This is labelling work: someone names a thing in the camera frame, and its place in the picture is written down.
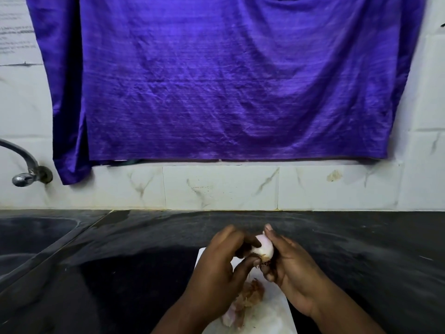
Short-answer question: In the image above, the person's right forearm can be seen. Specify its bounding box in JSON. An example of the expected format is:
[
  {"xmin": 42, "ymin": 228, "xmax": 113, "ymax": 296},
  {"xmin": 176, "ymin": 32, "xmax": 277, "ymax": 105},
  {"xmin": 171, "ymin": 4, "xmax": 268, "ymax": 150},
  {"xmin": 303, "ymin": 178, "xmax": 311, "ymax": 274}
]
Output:
[{"xmin": 311, "ymin": 292, "xmax": 387, "ymax": 334}]

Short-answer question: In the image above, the purple cloth curtain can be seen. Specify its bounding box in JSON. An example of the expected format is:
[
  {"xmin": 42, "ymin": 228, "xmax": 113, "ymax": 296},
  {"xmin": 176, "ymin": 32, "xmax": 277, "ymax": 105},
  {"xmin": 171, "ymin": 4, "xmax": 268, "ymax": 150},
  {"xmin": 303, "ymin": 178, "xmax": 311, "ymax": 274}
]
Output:
[{"xmin": 25, "ymin": 0, "xmax": 426, "ymax": 186}]

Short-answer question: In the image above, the chrome wall faucet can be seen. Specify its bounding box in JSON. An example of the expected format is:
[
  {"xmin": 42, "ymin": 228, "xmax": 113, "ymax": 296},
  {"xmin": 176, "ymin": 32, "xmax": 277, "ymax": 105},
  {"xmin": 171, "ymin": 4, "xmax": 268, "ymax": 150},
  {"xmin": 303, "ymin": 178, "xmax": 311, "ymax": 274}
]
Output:
[{"xmin": 0, "ymin": 139, "xmax": 54, "ymax": 187}]

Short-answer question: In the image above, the person's right hand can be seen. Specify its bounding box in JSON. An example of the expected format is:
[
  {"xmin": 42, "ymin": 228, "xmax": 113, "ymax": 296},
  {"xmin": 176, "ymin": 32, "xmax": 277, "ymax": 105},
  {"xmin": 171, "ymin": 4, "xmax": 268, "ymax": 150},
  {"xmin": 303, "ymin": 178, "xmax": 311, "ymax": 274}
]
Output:
[{"xmin": 259, "ymin": 223, "xmax": 331, "ymax": 319}]

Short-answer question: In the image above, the person's left hand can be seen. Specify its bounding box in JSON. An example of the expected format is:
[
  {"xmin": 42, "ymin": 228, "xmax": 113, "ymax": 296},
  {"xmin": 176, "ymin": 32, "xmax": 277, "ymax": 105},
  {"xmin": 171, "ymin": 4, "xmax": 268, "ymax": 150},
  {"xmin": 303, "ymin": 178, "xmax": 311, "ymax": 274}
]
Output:
[{"xmin": 180, "ymin": 225, "xmax": 262, "ymax": 324}]

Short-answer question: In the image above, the person's left forearm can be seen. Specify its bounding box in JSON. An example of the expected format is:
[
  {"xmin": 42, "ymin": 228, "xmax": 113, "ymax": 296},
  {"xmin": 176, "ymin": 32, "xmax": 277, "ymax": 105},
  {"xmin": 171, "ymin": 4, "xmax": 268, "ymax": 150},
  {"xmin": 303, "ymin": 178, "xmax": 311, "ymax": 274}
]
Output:
[{"xmin": 151, "ymin": 299, "xmax": 213, "ymax": 334}]

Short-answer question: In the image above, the black kitchen sink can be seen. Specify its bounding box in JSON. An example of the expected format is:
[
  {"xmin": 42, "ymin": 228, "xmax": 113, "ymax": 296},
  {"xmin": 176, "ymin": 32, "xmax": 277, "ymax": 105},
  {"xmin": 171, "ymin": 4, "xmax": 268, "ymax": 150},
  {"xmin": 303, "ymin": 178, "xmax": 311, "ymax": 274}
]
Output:
[{"xmin": 0, "ymin": 216, "xmax": 81, "ymax": 279}]

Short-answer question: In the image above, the small brown onion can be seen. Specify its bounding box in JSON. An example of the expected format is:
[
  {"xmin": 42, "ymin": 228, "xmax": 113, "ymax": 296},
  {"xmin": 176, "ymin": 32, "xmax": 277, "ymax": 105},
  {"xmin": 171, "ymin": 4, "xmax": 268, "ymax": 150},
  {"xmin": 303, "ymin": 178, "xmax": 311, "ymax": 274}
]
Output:
[{"xmin": 248, "ymin": 232, "xmax": 275, "ymax": 267}]

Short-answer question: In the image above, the black stone countertop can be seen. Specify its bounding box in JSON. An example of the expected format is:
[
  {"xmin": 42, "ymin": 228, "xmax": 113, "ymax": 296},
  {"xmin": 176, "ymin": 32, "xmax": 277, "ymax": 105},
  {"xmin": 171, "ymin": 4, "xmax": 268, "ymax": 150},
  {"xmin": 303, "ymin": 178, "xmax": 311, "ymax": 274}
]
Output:
[{"xmin": 0, "ymin": 208, "xmax": 445, "ymax": 334}]

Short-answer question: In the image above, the white marble cutting board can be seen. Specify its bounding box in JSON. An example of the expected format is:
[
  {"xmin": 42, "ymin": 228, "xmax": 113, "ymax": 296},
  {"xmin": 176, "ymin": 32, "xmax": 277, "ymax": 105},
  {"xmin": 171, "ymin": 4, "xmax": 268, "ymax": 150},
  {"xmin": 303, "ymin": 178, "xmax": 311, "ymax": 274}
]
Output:
[{"xmin": 194, "ymin": 247, "xmax": 299, "ymax": 334}]

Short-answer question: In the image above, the white printed paper notice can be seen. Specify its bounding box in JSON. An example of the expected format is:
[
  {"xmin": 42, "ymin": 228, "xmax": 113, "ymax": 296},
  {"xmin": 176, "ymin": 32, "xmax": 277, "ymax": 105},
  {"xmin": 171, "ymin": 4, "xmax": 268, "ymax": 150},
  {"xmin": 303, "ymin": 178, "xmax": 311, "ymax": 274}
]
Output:
[{"xmin": 0, "ymin": 0, "xmax": 44, "ymax": 66}]

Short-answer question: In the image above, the pile of onion peels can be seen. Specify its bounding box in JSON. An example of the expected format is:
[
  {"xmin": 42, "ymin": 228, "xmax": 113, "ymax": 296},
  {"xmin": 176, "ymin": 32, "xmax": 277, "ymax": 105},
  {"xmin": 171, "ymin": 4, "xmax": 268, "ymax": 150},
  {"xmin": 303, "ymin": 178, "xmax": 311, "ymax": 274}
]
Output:
[{"xmin": 221, "ymin": 278, "xmax": 266, "ymax": 329}]

